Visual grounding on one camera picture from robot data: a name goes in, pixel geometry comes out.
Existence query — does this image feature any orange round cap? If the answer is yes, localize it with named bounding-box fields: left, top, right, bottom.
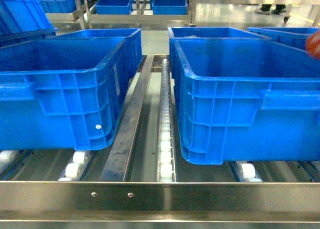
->
left=305, top=30, right=320, bottom=60

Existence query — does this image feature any steel shelf rack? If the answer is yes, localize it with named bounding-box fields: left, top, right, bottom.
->
left=0, top=55, right=320, bottom=223

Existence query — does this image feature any blue bin rear right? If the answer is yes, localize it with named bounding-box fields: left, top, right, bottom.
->
left=167, top=27, right=271, bottom=79

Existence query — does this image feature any white roller track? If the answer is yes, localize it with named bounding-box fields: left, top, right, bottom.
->
left=156, top=58, right=176, bottom=183

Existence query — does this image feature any blue bin rear left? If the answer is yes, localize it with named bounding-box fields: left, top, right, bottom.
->
left=51, top=28, right=143, bottom=79

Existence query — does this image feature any blue bin front right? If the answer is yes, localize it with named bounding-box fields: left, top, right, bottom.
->
left=171, top=38, right=320, bottom=165

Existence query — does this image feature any blue bin front left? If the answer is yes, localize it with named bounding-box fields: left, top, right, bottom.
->
left=0, top=37, right=129, bottom=151

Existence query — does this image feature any far blue bin left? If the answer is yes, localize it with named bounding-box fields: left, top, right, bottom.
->
left=95, top=0, right=134, bottom=15

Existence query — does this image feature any tilted blue bin left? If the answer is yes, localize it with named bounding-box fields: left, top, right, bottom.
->
left=0, top=0, right=57, bottom=47

